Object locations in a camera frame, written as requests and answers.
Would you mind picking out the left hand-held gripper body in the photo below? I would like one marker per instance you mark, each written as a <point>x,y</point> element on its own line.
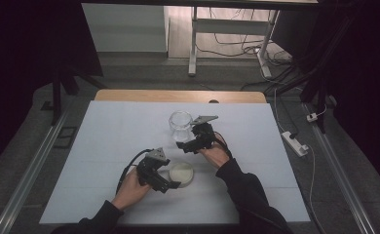
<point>150,169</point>

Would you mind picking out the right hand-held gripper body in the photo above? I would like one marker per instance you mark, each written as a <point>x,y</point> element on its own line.
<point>206,135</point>

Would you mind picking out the clear glass jar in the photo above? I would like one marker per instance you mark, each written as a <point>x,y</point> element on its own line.
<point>180,125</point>

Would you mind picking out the round white jar lid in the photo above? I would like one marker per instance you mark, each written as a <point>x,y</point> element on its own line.
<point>182,174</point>

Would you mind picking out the person's right hand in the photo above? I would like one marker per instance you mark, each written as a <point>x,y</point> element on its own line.
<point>216,154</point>

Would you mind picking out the person's left hand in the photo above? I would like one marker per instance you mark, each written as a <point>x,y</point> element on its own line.
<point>131,191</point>

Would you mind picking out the wooden table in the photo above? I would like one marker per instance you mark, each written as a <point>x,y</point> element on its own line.
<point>178,96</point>

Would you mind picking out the white foam board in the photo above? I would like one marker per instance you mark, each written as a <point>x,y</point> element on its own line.
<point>113,136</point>

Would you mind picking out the white power strip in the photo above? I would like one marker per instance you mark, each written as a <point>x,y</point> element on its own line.
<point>294,143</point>

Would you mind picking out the small white adapter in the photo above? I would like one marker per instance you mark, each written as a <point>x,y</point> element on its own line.
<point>312,117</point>

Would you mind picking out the black stand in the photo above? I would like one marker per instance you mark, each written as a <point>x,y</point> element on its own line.
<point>319,91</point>
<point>57,94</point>

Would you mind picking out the dark curtain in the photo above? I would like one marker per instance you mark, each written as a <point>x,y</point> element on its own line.
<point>370,65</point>
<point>22,48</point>

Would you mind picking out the white desk frame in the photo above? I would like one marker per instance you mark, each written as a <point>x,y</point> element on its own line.
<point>230,26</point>

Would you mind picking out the aluminium floor rail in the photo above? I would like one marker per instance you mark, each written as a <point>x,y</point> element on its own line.
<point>29,175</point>
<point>340,175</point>

